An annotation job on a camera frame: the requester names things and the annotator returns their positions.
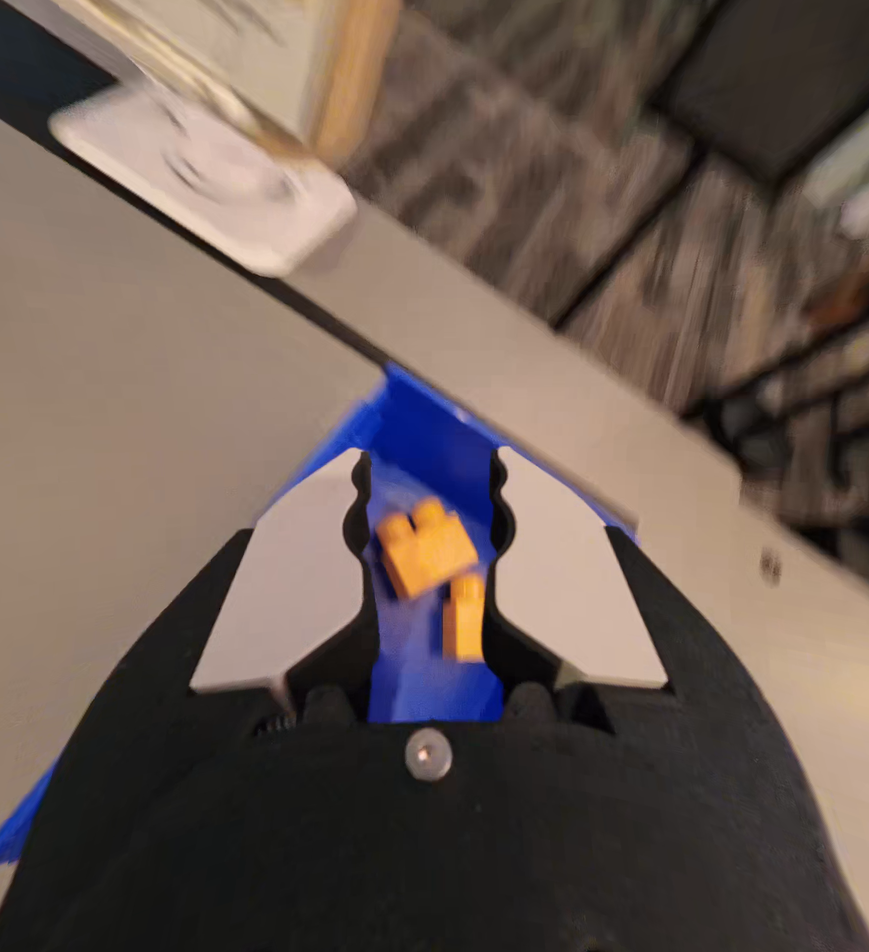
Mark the black mat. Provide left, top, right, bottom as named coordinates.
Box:
left=0, top=0, right=119, bottom=101

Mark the blue plastic bin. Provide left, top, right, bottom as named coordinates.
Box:
left=0, top=363, right=639, bottom=871

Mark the white stand base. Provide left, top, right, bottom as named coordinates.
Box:
left=49, top=82, right=357, bottom=278

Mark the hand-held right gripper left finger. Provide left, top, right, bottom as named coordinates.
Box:
left=189, top=448, right=379, bottom=696

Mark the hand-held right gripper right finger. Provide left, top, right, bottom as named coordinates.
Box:
left=482, top=446, right=669, bottom=689

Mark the yellow two-stud block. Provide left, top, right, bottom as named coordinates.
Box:
left=375, top=497, right=478, bottom=600

